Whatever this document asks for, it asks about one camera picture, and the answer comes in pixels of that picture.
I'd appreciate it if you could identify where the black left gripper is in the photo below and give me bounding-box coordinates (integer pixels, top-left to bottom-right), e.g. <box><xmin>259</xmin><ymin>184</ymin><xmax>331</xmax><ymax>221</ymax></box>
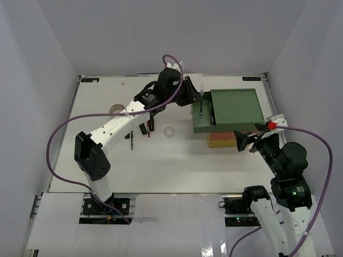
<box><xmin>165</xmin><ymin>75</ymin><xmax>204</xmax><ymax>107</ymax></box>

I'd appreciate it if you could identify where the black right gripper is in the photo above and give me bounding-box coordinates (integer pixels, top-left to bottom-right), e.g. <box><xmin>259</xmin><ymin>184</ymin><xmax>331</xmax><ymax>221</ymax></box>
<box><xmin>234</xmin><ymin>123</ymin><xmax>284</xmax><ymax>176</ymax></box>

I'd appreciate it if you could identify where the purple tip pen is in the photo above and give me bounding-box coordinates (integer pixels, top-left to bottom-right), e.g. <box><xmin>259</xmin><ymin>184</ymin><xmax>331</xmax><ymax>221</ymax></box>
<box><xmin>199</xmin><ymin>84</ymin><xmax>204</xmax><ymax>116</ymax></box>

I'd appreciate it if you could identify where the green drawer tray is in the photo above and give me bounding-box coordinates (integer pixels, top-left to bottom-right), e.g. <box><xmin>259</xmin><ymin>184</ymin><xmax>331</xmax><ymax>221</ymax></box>
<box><xmin>191</xmin><ymin>89</ymin><xmax>264</xmax><ymax>134</ymax></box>

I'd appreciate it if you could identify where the black ballpoint pen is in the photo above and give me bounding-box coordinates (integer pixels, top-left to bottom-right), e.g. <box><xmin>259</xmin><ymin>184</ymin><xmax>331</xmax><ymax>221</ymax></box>
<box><xmin>210</xmin><ymin>105</ymin><xmax>216</xmax><ymax>125</ymax></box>

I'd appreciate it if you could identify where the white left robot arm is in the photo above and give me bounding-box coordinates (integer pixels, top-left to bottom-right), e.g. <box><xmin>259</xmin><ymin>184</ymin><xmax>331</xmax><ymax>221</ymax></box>
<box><xmin>74</xmin><ymin>67</ymin><xmax>203</xmax><ymax>214</ymax></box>

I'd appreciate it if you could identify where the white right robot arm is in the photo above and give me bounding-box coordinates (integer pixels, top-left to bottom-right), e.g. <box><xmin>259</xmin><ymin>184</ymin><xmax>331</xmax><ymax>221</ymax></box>
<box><xmin>234</xmin><ymin>122</ymin><xmax>316</xmax><ymax>256</ymax></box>

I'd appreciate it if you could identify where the green drawer box shell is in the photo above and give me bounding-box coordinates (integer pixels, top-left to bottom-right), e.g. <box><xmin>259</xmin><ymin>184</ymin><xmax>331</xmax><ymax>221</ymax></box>
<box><xmin>211</xmin><ymin>88</ymin><xmax>264</xmax><ymax>130</ymax></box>

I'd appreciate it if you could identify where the yellow drawer box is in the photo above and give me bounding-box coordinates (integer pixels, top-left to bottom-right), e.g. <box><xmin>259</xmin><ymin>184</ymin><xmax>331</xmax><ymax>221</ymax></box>
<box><xmin>207</xmin><ymin>133</ymin><xmax>237</xmax><ymax>148</ymax></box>

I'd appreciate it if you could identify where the small clear tape roll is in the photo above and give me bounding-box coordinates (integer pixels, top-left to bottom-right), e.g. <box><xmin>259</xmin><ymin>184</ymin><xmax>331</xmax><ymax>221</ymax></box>
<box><xmin>163</xmin><ymin>126</ymin><xmax>175</xmax><ymax>137</ymax></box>

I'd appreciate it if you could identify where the green cap black marker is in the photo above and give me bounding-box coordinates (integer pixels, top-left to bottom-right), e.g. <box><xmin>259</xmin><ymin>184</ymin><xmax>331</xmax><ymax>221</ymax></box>
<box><xmin>148</xmin><ymin>118</ymin><xmax>155</xmax><ymax>132</ymax></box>

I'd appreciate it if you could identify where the black label right corner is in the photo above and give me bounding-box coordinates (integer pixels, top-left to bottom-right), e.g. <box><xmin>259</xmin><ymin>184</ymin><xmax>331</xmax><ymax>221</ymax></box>
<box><xmin>242</xmin><ymin>77</ymin><xmax>261</xmax><ymax>81</ymax></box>

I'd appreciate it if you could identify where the black label corner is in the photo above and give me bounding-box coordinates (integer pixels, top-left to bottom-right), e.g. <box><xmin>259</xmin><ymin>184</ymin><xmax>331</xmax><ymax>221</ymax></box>
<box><xmin>80</xmin><ymin>78</ymin><xmax>100</xmax><ymax>83</ymax></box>
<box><xmin>242</xmin><ymin>77</ymin><xmax>261</xmax><ymax>81</ymax></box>

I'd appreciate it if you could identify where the orange cap black marker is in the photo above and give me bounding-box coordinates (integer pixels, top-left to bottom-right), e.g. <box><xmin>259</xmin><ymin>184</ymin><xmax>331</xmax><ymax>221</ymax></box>
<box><xmin>139</xmin><ymin>123</ymin><xmax>147</xmax><ymax>135</ymax></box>

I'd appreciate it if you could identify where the large clear tape roll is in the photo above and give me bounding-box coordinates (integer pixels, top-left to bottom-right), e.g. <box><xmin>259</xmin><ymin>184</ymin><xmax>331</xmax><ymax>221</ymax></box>
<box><xmin>109</xmin><ymin>104</ymin><xmax>125</xmax><ymax>114</ymax></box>

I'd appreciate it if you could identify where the black label left corner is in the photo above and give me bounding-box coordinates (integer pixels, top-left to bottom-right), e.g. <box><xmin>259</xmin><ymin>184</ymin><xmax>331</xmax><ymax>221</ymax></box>
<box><xmin>80</xmin><ymin>78</ymin><xmax>100</xmax><ymax>83</ymax></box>

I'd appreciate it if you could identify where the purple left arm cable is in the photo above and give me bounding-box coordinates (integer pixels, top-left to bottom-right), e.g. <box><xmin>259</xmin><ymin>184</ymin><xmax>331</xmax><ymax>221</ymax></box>
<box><xmin>47</xmin><ymin>54</ymin><xmax>185</xmax><ymax>224</ymax></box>

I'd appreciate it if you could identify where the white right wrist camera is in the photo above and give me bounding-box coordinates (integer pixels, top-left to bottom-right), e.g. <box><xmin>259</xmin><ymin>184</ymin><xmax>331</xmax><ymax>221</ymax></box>
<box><xmin>262</xmin><ymin>114</ymin><xmax>288</xmax><ymax>139</ymax></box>

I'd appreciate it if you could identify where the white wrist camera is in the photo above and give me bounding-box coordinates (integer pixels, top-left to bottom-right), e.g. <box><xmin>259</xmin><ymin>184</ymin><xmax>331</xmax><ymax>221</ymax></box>
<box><xmin>165</xmin><ymin>61</ymin><xmax>184</xmax><ymax>72</ymax></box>
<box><xmin>262</xmin><ymin>114</ymin><xmax>288</xmax><ymax>139</ymax></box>

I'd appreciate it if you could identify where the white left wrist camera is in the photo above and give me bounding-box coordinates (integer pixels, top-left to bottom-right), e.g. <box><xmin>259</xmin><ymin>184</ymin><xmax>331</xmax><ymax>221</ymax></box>
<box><xmin>165</xmin><ymin>61</ymin><xmax>184</xmax><ymax>72</ymax></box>

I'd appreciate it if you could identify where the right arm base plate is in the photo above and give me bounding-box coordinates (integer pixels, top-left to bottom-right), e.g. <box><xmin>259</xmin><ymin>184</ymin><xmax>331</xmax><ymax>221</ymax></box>
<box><xmin>218</xmin><ymin>197</ymin><xmax>255</xmax><ymax>216</ymax></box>

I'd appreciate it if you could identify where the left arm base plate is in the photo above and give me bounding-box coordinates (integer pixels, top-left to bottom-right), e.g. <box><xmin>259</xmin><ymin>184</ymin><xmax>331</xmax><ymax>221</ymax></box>
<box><xmin>81</xmin><ymin>198</ymin><xmax>130</xmax><ymax>215</ymax></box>

